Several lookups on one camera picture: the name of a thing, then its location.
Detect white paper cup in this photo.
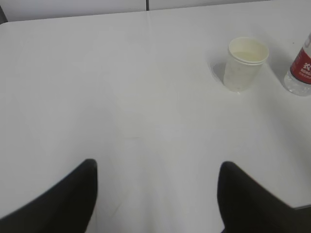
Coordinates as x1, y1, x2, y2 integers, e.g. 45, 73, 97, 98
223, 37, 269, 92

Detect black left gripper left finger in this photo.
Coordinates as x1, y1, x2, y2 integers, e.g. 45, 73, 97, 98
0, 159, 98, 233

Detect clear Nongfu Spring water bottle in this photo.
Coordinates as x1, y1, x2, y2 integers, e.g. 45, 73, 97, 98
284, 34, 311, 97

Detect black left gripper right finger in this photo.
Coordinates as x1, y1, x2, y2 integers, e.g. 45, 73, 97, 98
217, 161, 311, 233

